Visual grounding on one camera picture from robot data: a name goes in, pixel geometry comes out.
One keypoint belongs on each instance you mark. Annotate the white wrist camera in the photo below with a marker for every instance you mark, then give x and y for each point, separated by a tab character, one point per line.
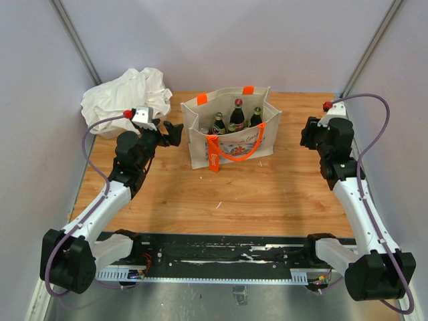
143	118
336	110

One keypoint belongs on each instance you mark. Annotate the dark cola glass bottle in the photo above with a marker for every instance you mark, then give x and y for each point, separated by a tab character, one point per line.
237	117

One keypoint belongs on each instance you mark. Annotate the green bottle front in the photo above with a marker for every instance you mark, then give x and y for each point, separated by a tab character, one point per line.
231	128

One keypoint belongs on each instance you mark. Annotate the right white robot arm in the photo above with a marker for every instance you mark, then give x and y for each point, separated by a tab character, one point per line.
379	270

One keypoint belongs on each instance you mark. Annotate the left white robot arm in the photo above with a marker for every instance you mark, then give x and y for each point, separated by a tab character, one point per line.
71	256

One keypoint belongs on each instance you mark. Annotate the green bottle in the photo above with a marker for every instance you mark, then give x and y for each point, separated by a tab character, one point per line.
231	128
255	118
218	127

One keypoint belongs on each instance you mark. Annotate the beige canvas tote bag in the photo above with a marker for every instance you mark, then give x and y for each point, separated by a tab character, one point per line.
214	150

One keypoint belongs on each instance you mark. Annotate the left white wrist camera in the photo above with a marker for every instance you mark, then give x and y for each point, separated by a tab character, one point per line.
143	118

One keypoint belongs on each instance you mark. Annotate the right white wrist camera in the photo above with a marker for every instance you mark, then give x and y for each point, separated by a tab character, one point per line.
336	110

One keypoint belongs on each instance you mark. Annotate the aluminium rail frame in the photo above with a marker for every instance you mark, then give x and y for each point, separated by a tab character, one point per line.
216	273

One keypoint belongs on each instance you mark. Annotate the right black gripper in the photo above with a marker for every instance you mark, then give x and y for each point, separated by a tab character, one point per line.
310	128

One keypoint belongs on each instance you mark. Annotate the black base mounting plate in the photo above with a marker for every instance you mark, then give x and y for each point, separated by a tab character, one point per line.
160	249

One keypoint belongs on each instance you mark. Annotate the crumpled white cloth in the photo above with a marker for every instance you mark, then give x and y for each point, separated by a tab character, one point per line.
130	90

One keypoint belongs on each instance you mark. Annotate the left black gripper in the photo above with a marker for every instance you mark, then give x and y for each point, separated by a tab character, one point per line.
174	134

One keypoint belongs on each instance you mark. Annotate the purple soda can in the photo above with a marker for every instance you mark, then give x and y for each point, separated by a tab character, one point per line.
204	129

